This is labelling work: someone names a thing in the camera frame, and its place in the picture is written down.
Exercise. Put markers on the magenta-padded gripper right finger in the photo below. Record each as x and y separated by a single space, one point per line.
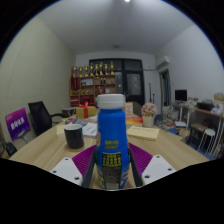
156 168

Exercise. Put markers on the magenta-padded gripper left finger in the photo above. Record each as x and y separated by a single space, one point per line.
66 170

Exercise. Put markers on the blue white-capped drink bottle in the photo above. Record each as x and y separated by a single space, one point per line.
112 140

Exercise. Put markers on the black mug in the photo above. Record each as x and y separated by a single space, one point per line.
74 137

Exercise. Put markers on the yellow paper envelope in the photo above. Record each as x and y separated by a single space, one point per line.
143 132

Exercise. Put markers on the colourful printed magazine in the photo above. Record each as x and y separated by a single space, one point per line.
74 120

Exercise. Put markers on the red and yellow book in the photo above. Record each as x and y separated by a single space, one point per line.
134 120

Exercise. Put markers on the pile of books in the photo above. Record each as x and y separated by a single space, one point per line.
170 116

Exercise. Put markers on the pink flowers in white pot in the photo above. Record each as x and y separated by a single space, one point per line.
148 111

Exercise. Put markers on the yellow red-ribboned gift box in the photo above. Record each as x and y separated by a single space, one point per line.
81 112

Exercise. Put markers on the black office chair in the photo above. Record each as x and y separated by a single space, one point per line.
39 116

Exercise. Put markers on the grey striped office chair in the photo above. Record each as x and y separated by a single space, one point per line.
9 148

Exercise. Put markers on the white round stool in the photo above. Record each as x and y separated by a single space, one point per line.
208 133

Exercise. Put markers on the small standing orange card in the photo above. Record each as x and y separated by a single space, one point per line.
128 109

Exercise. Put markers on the purple sign board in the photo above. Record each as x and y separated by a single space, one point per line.
17 124

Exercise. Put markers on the wooden side desk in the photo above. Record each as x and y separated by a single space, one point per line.
208 115

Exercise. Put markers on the black computer monitor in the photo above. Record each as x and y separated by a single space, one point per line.
181 95

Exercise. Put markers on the wooden shelf unit with trophies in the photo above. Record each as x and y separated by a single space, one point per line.
87 90

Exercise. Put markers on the black-framed glass door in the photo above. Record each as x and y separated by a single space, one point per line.
133 83

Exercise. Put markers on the white wall air conditioner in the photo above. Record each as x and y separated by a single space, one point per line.
163 61

